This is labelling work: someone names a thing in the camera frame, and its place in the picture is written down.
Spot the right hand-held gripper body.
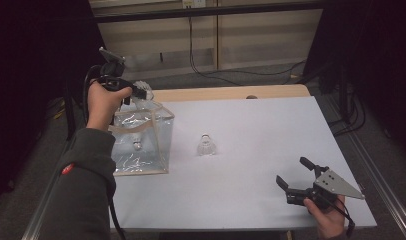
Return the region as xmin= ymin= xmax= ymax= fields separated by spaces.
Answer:
xmin=285 ymin=167 xmax=366 ymax=210

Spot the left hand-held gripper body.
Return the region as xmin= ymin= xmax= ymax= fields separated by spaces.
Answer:
xmin=98 ymin=46 xmax=135 ymax=93

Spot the transparent bag with beige trim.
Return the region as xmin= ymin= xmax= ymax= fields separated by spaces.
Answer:
xmin=109 ymin=98 xmax=176 ymax=177

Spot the person's left hand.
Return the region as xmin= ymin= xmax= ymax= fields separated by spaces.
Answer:
xmin=86 ymin=81 xmax=134 ymax=133

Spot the person's right hand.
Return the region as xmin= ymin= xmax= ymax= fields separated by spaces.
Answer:
xmin=303 ymin=195 xmax=347 ymax=240

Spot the white table cover sheet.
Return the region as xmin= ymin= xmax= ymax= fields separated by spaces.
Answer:
xmin=109 ymin=95 xmax=378 ymax=231

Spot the wooden cabinet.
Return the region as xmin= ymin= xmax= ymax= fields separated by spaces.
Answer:
xmin=89 ymin=0 xmax=325 ymax=81

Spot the dark curtain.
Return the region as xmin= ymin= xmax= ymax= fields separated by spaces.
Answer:
xmin=304 ymin=0 xmax=406 ymax=161

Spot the left hand-held gripper cable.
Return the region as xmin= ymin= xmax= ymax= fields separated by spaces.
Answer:
xmin=82 ymin=64 xmax=127 ymax=240

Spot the metal floor rail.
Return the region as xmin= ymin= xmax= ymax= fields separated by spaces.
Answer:
xmin=347 ymin=131 xmax=406 ymax=240
xmin=21 ymin=179 xmax=59 ymax=240

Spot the black power cable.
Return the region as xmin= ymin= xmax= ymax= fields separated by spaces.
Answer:
xmin=188 ymin=8 xmax=307 ymax=87

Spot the black floor cable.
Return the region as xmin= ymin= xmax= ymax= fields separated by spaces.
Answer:
xmin=329 ymin=96 xmax=367 ymax=137

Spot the white wall socket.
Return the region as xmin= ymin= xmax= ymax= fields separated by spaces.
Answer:
xmin=182 ymin=0 xmax=207 ymax=9

